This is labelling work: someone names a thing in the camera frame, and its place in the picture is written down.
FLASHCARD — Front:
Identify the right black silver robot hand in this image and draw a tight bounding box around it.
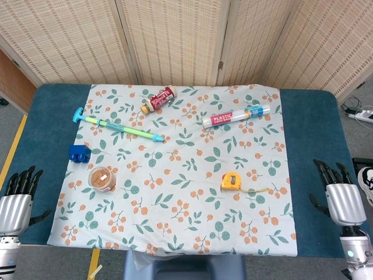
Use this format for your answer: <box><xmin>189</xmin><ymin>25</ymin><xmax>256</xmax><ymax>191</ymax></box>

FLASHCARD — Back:
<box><xmin>308</xmin><ymin>159</ymin><xmax>367</xmax><ymax>228</ymax></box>

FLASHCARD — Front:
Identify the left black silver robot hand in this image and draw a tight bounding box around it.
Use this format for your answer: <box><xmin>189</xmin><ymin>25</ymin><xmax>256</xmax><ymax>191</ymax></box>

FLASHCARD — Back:
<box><xmin>0</xmin><ymin>165</ymin><xmax>52</xmax><ymax>237</ymax></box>

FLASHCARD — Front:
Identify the yellow tape measure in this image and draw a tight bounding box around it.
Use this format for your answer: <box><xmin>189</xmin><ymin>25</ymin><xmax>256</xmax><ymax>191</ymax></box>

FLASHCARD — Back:
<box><xmin>220</xmin><ymin>171</ymin><xmax>270</xmax><ymax>194</ymax></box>

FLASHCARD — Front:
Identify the black white sneaker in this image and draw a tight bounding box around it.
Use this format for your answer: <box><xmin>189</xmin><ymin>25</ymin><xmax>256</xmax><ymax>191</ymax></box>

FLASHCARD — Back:
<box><xmin>357</xmin><ymin>166</ymin><xmax>373</xmax><ymax>208</ymax></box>

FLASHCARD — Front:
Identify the blue felt table cover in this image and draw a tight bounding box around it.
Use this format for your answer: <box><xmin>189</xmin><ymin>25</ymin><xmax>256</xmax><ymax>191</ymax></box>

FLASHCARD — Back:
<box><xmin>0</xmin><ymin>83</ymin><xmax>364</xmax><ymax>259</ymax></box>

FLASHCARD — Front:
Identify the blue toy block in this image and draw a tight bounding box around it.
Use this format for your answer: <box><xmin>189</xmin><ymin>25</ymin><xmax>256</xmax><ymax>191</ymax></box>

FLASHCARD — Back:
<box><xmin>68</xmin><ymin>144</ymin><xmax>92</xmax><ymax>163</ymax></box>

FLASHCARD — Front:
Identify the white power strip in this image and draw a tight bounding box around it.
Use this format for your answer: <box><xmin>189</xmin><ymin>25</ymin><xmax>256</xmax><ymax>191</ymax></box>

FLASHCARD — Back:
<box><xmin>348</xmin><ymin>110</ymin><xmax>373</xmax><ymax>123</ymax></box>

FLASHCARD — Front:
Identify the clear jar with brown contents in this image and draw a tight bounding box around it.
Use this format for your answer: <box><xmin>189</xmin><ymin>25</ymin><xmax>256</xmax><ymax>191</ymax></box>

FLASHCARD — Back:
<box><xmin>87</xmin><ymin>166</ymin><xmax>117</xmax><ymax>194</ymax></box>

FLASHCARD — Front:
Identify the brown wooden cabinet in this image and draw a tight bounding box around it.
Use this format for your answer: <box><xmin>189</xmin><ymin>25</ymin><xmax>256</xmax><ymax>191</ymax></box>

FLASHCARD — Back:
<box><xmin>0</xmin><ymin>49</ymin><xmax>37</xmax><ymax>114</ymax></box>

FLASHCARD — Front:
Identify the green blue water squirter toy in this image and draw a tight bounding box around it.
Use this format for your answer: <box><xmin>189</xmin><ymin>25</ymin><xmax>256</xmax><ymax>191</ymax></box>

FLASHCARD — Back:
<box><xmin>72</xmin><ymin>107</ymin><xmax>164</xmax><ymax>144</ymax></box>

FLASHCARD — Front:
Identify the plastic food wrap roll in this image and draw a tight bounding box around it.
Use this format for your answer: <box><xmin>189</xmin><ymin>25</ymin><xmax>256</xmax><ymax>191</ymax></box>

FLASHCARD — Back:
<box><xmin>201</xmin><ymin>104</ymin><xmax>271</xmax><ymax>129</ymax></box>

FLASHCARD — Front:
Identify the bamboo folding screen panel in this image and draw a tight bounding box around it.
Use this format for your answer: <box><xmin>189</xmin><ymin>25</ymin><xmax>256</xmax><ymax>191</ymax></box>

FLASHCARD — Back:
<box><xmin>262</xmin><ymin>0</ymin><xmax>373</xmax><ymax>102</ymax></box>
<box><xmin>0</xmin><ymin>0</ymin><xmax>139</xmax><ymax>88</ymax></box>
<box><xmin>217</xmin><ymin>0</ymin><xmax>295</xmax><ymax>88</ymax></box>
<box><xmin>115</xmin><ymin>0</ymin><xmax>233</xmax><ymax>88</ymax></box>

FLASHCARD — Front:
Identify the floral print tablecloth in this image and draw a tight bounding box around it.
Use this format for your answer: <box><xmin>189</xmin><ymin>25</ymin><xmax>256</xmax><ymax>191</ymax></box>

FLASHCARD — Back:
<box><xmin>46</xmin><ymin>83</ymin><xmax>298</xmax><ymax>257</ymax></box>

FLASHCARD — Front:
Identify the red label bottle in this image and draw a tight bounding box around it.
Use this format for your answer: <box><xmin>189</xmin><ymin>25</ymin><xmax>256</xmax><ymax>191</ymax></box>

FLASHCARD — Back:
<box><xmin>140</xmin><ymin>85</ymin><xmax>178</xmax><ymax>115</ymax></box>

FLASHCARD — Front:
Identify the black power plug with cable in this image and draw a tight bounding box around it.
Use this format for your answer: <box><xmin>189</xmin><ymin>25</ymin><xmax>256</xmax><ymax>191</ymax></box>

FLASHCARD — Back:
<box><xmin>340</xmin><ymin>96</ymin><xmax>362</xmax><ymax>116</ymax></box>

